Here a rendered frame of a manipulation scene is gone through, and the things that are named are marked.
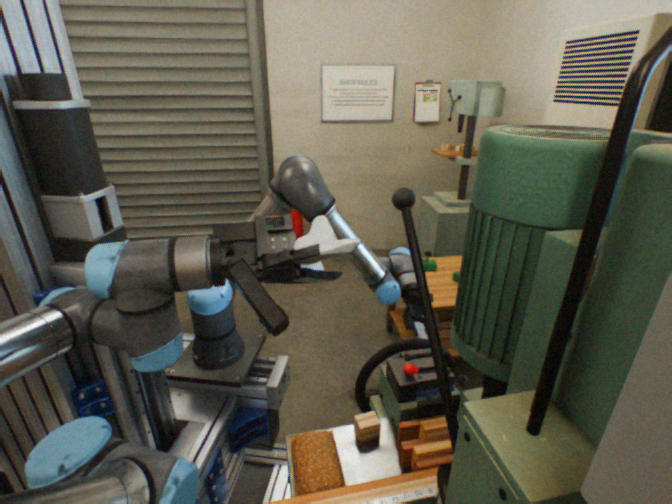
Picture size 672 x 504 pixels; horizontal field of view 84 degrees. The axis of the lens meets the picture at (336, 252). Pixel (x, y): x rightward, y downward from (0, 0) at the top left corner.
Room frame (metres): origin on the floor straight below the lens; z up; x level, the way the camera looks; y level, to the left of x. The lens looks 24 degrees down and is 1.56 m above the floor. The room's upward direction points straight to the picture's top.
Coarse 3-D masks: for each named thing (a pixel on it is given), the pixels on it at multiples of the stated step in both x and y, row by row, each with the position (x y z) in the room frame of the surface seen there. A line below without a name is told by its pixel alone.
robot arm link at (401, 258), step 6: (390, 252) 1.16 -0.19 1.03; (396, 252) 1.14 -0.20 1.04; (402, 252) 1.13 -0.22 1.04; (408, 252) 1.15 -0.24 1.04; (396, 258) 1.11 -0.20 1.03; (402, 258) 1.11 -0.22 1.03; (408, 258) 1.12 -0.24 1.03; (396, 264) 1.10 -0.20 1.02; (402, 264) 1.10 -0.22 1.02; (408, 264) 1.09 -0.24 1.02; (396, 270) 1.09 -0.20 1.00; (402, 270) 1.08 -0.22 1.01; (408, 270) 1.07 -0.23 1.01; (396, 276) 1.08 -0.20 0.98
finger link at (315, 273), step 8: (312, 264) 0.55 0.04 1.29; (320, 264) 0.56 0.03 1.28; (304, 272) 0.51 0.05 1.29; (312, 272) 0.52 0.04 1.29; (320, 272) 0.53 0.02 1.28; (328, 272) 0.55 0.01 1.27; (336, 272) 0.55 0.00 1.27; (296, 280) 0.51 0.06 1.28; (304, 280) 0.52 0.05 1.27; (312, 280) 0.53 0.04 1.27; (320, 280) 0.53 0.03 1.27; (328, 280) 0.54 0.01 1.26
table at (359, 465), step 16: (384, 416) 0.62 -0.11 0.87; (304, 432) 0.55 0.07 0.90; (336, 432) 0.55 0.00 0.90; (352, 432) 0.55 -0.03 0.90; (384, 432) 0.55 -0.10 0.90; (288, 448) 0.51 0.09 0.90; (352, 448) 0.51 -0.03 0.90; (368, 448) 0.51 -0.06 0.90; (384, 448) 0.51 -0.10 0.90; (288, 464) 0.48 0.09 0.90; (352, 464) 0.48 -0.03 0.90; (368, 464) 0.48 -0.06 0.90; (384, 464) 0.48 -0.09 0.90; (400, 464) 0.48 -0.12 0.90; (288, 480) 0.46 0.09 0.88; (352, 480) 0.45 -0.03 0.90; (368, 480) 0.45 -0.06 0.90
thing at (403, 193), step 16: (400, 192) 0.53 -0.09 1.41; (400, 208) 0.53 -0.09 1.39; (416, 240) 0.49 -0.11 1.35; (416, 256) 0.47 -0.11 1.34; (416, 272) 0.46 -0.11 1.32; (432, 320) 0.41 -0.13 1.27; (432, 336) 0.40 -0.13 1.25; (432, 352) 0.39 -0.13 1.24; (448, 384) 0.36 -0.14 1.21; (448, 400) 0.35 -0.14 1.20; (448, 416) 0.34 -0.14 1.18; (448, 464) 0.30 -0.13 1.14; (448, 480) 0.28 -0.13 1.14
